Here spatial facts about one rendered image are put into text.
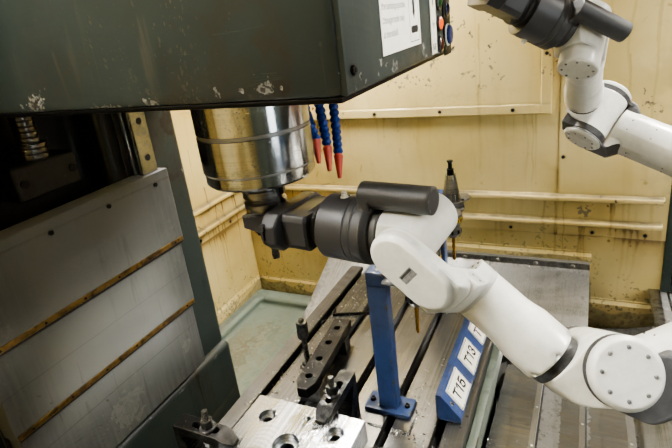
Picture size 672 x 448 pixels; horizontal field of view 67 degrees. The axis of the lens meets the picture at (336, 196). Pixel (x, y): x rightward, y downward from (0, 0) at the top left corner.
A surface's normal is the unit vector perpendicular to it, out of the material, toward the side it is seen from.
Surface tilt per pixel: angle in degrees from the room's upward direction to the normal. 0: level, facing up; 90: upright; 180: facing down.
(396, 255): 96
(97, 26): 90
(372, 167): 90
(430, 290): 96
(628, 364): 61
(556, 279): 24
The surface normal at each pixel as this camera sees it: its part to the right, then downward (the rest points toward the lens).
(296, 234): -0.56, 0.34
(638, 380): -0.05, -0.17
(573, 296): -0.28, -0.71
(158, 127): 0.90, 0.04
